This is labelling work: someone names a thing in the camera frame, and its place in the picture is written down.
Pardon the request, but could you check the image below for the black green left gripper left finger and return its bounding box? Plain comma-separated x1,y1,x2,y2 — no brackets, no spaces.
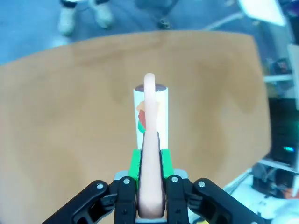
41,149,143,224

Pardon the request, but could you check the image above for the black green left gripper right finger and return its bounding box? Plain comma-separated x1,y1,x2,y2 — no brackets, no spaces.
159,149,266,224

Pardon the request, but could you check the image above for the pink handled lint roller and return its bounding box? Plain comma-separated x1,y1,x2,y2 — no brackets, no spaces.
132,73,171,219

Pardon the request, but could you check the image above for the black computer case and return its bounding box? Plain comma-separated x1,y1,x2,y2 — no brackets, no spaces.
268,98,299,165

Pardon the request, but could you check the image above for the white shoe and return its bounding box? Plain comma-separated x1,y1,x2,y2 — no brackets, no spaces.
90,0,114,29
57,0,77,36

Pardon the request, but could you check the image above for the white workbench with cables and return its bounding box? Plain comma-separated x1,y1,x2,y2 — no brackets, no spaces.
223,161,299,220

